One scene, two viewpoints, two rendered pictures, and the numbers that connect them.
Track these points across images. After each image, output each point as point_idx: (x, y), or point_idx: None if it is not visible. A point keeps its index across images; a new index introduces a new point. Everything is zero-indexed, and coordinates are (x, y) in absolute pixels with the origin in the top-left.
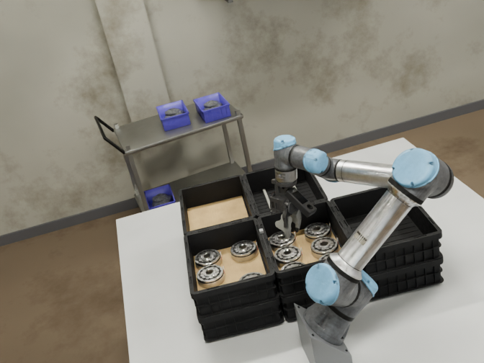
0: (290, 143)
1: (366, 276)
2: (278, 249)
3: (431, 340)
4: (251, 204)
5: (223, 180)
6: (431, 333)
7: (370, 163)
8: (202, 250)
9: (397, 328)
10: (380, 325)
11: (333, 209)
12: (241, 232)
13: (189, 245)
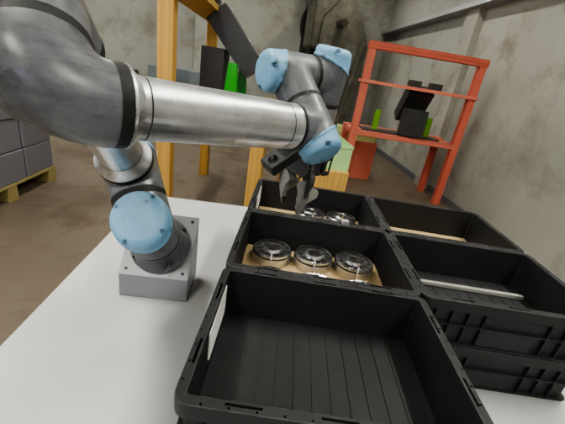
0: (316, 50)
1: (123, 204)
2: (327, 251)
3: (68, 390)
4: (425, 236)
5: (504, 239)
6: (80, 400)
7: (240, 93)
8: (361, 221)
9: (136, 362)
10: (161, 348)
11: (379, 287)
12: None
13: (360, 207)
